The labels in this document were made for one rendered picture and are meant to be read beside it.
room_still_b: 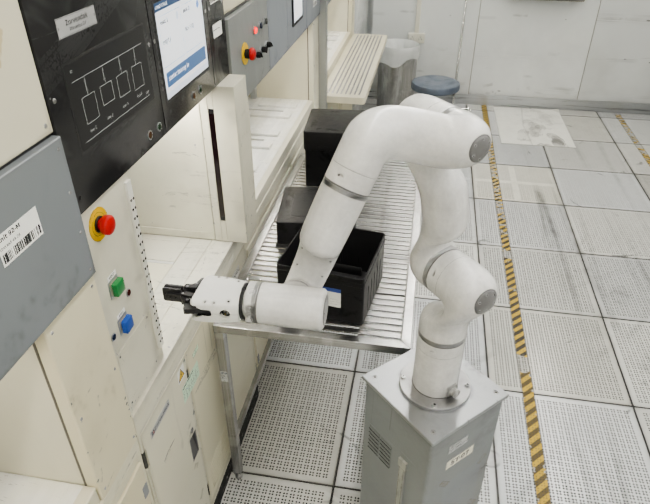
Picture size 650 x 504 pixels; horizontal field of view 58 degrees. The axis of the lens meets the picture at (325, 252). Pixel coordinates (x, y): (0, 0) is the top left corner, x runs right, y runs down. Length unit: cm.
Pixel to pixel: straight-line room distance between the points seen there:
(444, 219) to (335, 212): 28
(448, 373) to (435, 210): 48
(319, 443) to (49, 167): 171
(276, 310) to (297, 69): 224
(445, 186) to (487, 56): 472
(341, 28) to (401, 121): 365
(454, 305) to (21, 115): 91
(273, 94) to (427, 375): 213
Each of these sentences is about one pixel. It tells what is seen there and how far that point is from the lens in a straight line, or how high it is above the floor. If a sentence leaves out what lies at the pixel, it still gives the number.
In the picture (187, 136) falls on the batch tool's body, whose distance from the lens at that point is 186.
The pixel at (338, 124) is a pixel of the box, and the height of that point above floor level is 101.
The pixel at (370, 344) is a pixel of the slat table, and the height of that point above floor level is 76.
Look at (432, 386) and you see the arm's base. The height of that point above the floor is 81.
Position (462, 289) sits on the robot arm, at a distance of 131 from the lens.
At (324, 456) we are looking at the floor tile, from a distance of 242.
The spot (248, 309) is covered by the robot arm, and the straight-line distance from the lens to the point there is 114.
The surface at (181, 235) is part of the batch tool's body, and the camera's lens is 204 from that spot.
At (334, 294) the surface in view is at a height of 86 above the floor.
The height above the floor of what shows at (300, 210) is 86.
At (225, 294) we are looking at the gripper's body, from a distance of 116.
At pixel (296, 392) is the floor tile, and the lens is 263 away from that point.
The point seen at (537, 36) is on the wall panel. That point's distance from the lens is 589.
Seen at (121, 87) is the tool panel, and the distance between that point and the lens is 126.
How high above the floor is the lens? 193
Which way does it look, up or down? 34 degrees down
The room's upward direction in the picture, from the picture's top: straight up
